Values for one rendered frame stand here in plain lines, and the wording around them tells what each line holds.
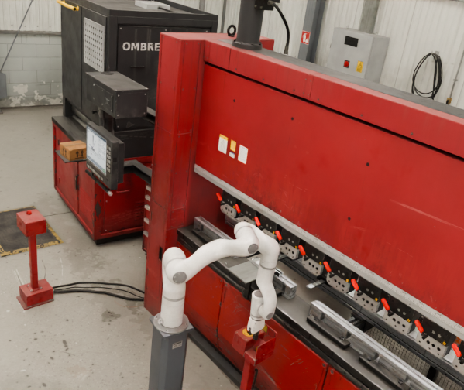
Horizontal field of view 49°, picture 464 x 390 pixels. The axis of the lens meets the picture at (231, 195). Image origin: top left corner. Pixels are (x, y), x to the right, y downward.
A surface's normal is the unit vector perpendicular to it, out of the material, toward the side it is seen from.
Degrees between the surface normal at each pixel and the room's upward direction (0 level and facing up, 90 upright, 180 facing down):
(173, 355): 90
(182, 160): 90
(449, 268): 90
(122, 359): 0
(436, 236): 90
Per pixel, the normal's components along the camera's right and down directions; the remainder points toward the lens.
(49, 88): 0.55, 0.41
